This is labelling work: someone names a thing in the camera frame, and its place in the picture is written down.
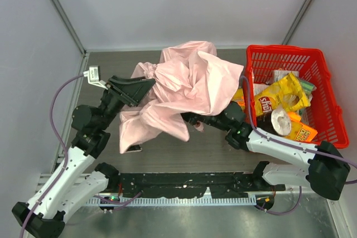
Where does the pink folding umbrella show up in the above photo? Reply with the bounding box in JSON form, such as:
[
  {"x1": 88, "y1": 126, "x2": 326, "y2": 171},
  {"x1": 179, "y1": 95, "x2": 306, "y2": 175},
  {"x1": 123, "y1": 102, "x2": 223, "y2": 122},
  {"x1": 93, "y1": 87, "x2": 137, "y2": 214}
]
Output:
[{"x1": 119, "y1": 41, "x2": 244, "y2": 154}]

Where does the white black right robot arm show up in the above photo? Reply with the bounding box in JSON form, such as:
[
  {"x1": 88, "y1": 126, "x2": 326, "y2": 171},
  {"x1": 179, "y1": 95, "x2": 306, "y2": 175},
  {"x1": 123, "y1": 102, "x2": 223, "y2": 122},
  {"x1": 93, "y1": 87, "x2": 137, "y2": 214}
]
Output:
[{"x1": 181, "y1": 102, "x2": 350, "y2": 201}]

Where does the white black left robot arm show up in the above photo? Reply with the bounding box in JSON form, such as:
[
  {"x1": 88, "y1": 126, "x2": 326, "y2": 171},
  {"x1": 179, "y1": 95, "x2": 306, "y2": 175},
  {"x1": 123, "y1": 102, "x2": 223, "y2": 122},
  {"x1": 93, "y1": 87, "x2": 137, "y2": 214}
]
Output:
[{"x1": 12, "y1": 71, "x2": 156, "y2": 237}]

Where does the orange green carton box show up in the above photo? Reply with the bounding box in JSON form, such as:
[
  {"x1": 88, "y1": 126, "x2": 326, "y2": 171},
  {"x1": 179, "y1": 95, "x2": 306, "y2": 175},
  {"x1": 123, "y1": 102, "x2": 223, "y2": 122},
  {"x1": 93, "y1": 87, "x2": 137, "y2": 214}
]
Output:
[{"x1": 231, "y1": 88, "x2": 246, "y2": 111}]

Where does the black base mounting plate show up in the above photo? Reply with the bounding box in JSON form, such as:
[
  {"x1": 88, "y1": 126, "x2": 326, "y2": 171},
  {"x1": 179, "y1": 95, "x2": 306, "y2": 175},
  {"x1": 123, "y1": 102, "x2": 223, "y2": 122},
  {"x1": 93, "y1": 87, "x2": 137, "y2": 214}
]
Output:
[{"x1": 119, "y1": 172, "x2": 272, "y2": 199}]

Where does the yellow chips bag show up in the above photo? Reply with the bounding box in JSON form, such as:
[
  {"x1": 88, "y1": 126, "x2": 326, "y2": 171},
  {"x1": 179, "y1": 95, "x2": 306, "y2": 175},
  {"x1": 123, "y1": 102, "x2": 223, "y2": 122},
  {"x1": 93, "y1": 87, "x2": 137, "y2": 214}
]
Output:
[{"x1": 254, "y1": 72, "x2": 311, "y2": 117}]

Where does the white wrapped packet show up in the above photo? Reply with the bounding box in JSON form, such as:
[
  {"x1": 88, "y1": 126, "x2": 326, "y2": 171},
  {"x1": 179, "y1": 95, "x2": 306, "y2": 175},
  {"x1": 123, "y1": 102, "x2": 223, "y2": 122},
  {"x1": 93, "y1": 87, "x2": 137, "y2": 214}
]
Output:
[{"x1": 272, "y1": 70, "x2": 299, "y2": 83}]

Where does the orange snack bag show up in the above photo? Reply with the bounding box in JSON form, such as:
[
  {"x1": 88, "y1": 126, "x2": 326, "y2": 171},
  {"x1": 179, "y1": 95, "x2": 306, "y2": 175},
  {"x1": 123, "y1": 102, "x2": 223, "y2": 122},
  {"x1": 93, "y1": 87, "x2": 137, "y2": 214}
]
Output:
[{"x1": 285, "y1": 112, "x2": 318, "y2": 142}]

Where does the green snack packet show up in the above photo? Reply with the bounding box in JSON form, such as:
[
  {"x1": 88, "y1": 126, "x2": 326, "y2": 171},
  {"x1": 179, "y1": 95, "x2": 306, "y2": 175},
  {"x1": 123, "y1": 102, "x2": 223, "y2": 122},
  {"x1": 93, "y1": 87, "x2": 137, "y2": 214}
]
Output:
[{"x1": 299, "y1": 80, "x2": 317, "y2": 95}]

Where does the red plastic basket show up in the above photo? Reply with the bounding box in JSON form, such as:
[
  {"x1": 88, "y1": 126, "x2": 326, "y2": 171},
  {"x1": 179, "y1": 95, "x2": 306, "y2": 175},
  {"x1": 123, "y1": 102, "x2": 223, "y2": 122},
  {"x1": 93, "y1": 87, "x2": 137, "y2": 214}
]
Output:
[{"x1": 241, "y1": 45, "x2": 350, "y2": 149}]

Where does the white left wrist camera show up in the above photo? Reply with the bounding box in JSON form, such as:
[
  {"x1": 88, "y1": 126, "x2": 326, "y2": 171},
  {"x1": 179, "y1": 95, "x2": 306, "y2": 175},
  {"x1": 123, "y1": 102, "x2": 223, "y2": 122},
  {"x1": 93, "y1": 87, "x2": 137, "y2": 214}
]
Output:
[{"x1": 83, "y1": 65, "x2": 107, "y2": 89}]

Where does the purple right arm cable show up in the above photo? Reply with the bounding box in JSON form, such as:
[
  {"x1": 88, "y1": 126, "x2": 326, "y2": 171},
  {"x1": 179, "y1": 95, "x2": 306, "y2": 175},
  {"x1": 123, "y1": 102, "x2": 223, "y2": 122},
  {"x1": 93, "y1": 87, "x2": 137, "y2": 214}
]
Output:
[{"x1": 239, "y1": 75, "x2": 357, "y2": 216}]

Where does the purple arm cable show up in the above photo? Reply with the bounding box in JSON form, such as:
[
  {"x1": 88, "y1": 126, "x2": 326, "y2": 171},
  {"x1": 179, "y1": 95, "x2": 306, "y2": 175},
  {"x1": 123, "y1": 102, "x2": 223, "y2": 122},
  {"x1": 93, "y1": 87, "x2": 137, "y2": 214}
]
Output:
[
  {"x1": 239, "y1": 75, "x2": 357, "y2": 216},
  {"x1": 18, "y1": 74, "x2": 86, "y2": 238}
]

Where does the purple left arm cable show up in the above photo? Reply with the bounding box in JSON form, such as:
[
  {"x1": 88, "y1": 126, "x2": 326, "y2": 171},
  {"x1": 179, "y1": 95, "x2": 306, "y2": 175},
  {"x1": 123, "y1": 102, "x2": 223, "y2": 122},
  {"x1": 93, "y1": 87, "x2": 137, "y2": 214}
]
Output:
[{"x1": 18, "y1": 74, "x2": 86, "y2": 238}]

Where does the white slotted cable duct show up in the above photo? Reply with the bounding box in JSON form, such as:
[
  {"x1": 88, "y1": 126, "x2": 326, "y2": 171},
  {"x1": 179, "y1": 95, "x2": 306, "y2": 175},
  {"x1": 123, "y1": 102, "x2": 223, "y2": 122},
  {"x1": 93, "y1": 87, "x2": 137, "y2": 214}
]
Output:
[{"x1": 83, "y1": 196, "x2": 257, "y2": 207}]

